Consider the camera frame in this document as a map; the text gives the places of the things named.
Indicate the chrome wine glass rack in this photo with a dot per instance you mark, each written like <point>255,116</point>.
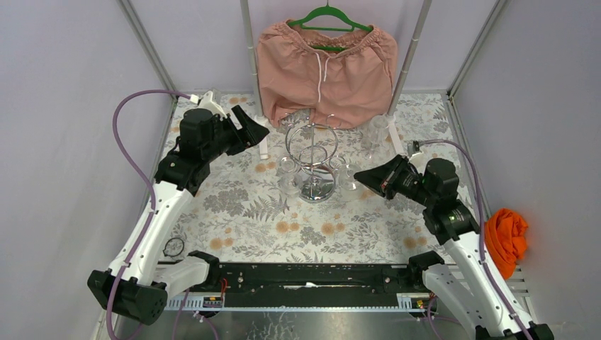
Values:
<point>312,147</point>

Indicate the pink shorts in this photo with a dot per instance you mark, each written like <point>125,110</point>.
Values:
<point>343,81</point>

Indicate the floral table mat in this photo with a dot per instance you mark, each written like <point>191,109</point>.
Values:
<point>240,213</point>

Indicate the orange cloth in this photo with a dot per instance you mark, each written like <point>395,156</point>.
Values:
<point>505,238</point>

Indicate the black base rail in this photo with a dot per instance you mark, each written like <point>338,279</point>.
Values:
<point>316,286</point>

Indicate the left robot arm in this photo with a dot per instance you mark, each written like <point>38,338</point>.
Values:
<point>132,286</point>

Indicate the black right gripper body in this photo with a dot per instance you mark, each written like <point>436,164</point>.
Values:
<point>398,179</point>

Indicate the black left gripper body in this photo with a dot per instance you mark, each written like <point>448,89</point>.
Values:
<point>235,132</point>

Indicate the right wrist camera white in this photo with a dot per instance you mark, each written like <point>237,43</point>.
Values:
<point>415,154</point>

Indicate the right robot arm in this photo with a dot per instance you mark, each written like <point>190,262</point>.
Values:
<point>483,305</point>

